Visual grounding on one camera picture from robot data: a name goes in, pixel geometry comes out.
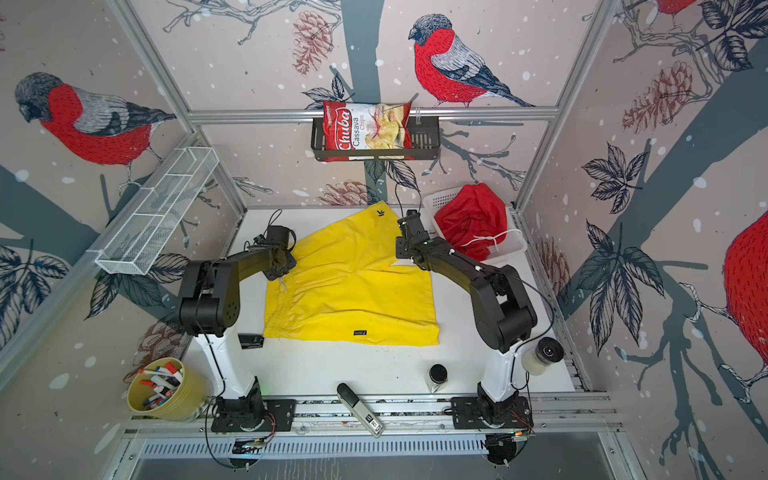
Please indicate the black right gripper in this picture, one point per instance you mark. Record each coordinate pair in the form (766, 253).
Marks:
(399, 244)

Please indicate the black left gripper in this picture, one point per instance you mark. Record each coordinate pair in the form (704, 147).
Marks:
(291, 263)

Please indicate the yellow shorts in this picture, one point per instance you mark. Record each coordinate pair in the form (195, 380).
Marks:
(347, 286)

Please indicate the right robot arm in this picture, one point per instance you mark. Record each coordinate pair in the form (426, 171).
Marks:
(503, 313)

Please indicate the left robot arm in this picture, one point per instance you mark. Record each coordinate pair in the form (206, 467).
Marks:
(210, 305)

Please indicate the red shorts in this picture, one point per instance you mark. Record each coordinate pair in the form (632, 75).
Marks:
(474, 221)

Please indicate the small black box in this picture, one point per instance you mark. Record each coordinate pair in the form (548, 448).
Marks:
(250, 341)

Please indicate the white perforated plastic basket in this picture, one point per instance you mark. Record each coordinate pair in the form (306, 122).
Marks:
(513, 244)

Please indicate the red cassava chips bag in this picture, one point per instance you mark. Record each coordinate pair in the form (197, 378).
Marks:
(351, 127)

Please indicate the small black-lidded jar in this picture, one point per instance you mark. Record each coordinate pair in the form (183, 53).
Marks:
(437, 377)

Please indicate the black silver stapler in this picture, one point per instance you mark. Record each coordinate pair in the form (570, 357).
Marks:
(359, 410)

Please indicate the yellow cup of markers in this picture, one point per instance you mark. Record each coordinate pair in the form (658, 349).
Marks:
(168, 390)

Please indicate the white black-capped bottle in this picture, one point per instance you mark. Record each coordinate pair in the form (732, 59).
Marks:
(547, 352)

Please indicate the black wire wall basket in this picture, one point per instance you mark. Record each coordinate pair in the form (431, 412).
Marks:
(424, 132)

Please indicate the white mesh wall shelf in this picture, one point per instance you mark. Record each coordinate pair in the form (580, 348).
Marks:
(142, 237)

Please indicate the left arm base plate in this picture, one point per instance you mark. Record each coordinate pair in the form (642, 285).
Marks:
(241, 416)

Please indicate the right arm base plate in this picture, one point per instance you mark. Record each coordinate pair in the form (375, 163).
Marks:
(475, 413)

